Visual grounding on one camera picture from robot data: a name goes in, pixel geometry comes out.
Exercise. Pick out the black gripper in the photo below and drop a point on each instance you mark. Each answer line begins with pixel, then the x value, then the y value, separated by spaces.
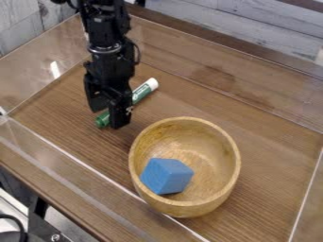
pixel 109 72

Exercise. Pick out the green dry erase marker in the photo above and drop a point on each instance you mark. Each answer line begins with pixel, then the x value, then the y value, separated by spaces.
pixel 139 94

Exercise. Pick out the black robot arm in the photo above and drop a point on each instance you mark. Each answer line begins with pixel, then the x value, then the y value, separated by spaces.
pixel 106 24

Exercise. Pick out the brown wooden bowl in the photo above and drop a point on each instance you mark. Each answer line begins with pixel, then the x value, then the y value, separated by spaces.
pixel 203 146

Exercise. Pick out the blue foam cube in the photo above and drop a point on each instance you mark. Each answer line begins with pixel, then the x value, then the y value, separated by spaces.
pixel 166 176

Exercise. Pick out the black table leg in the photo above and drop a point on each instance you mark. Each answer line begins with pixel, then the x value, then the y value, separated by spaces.
pixel 41 207

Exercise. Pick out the clear acrylic tray wall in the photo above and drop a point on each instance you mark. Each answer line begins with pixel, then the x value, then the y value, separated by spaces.
pixel 74 164

